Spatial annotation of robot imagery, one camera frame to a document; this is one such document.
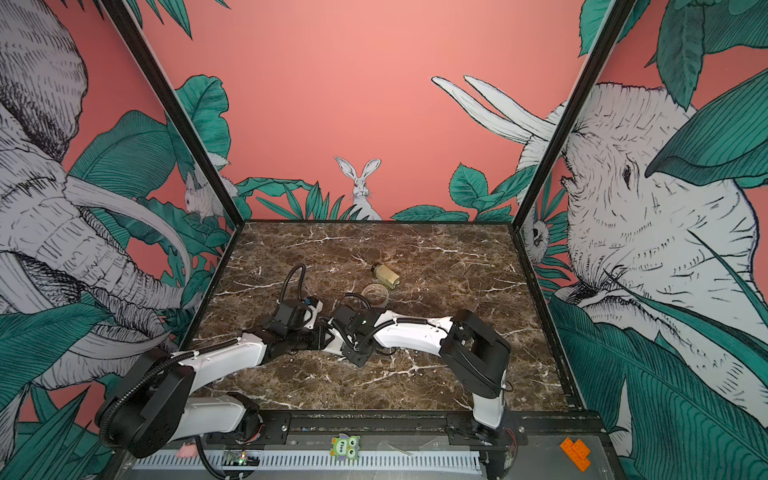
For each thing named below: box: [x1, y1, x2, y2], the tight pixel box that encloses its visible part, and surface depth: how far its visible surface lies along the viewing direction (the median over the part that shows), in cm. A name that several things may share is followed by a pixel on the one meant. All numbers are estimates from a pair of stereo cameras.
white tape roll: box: [361, 283, 389, 308], surface depth 102 cm
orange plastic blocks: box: [559, 437, 591, 472], surface depth 72 cm
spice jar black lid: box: [371, 263, 401, 288], surface depth 103 cm
